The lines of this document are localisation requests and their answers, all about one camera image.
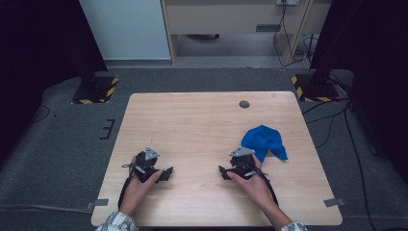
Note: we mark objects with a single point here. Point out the black striped stand base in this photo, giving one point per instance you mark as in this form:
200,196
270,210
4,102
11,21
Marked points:
316,91
96,91

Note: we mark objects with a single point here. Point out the beige wooden desk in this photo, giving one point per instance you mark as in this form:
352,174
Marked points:
224,19

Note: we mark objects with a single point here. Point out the blue towel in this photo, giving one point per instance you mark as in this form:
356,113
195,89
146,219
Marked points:
263,139

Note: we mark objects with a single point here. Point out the white power strip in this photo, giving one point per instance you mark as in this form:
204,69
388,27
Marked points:
287,2

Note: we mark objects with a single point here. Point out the white cabinet panel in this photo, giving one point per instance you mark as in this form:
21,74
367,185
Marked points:
128,29

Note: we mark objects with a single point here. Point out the person's right hand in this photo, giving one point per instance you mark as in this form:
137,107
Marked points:
256,187

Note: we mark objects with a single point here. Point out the grey round table grommet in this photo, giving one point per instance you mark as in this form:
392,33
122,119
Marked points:
244,104

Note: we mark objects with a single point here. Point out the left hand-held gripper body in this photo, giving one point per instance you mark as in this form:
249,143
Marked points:
142,166

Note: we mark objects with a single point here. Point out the grey tape strip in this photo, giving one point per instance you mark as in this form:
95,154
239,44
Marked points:
100,202
334,202

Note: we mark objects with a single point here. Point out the person's left hand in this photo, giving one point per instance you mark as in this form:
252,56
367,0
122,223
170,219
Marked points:
136,192

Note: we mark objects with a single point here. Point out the black curtain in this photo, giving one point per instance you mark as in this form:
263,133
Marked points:
38,48
378,48

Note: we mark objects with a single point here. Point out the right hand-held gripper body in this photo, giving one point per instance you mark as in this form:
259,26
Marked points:
243,163

